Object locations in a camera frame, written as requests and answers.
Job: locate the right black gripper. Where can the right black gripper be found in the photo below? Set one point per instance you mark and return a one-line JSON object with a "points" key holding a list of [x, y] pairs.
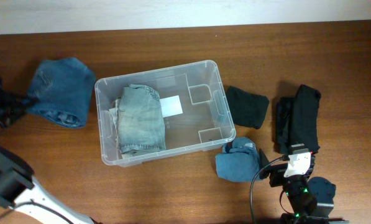
{"points": [[276, 172]]}

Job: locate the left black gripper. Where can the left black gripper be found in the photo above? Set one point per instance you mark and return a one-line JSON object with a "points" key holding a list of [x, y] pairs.
{"points": [[6, 106]]}

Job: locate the blue cloth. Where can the blue cloth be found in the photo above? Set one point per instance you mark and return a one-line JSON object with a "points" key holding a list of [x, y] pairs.
{"points": [[239, 160]]}

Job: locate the dark blue jeans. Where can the dark blue jeans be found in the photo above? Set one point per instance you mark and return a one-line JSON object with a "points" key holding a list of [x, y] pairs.
{"points": [[63, 89]]}

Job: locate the small black cloth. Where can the small black cloth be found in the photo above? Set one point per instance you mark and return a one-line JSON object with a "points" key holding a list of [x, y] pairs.
{"points": [[247, 109]]}

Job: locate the large black garment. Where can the large black garment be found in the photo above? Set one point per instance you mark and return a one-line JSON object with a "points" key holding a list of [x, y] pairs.
{"points": [[296, 120]]}

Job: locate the clear plastic storage bin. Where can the clear plastic storage bin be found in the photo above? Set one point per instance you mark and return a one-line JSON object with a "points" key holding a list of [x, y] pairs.
{"points": [[205, 124]]}

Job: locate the light blue jeans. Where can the light blue jeans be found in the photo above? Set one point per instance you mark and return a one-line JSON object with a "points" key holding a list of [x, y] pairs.
{"points": [[139, 124]]}

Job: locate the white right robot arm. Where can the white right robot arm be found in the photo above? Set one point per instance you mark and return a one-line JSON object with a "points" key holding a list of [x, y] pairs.
{"points": [[311, 198]]}

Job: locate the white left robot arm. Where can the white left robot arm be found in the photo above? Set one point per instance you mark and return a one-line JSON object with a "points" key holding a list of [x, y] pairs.
{"points": [[20, 191]]}

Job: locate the white label in bin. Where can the white label in bin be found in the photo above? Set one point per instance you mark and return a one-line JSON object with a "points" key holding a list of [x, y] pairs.
{"points": [[171, 106]]}

